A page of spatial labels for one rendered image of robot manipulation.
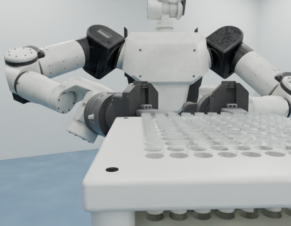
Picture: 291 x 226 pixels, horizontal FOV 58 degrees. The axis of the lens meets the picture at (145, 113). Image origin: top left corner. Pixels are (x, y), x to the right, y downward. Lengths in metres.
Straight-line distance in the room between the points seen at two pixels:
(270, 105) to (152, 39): 0.38
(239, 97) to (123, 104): 0.19
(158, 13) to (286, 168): 0.76
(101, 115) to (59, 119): 3.64
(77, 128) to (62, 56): 0.31
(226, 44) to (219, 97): 0.47
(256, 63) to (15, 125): 3.58
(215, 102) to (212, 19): 4.97
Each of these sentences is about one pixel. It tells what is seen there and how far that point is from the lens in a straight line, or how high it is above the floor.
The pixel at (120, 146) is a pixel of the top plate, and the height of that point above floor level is 1.03.
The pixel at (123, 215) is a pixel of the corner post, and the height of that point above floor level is 1.00.
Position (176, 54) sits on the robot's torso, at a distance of 0.81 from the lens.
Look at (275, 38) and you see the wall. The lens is 5.92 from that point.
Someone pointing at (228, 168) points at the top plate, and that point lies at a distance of 0.17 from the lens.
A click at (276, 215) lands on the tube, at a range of 0.22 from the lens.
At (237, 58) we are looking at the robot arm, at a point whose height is 1.15.
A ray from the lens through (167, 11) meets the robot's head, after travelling 0.90.
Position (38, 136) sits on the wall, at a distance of 4.11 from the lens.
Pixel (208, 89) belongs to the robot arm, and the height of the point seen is 1.06.
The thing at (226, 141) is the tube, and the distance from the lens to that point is 0.20.
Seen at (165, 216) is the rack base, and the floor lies 0.98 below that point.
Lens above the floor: 1.08
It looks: 7 degrees down
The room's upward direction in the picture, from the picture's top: straight up
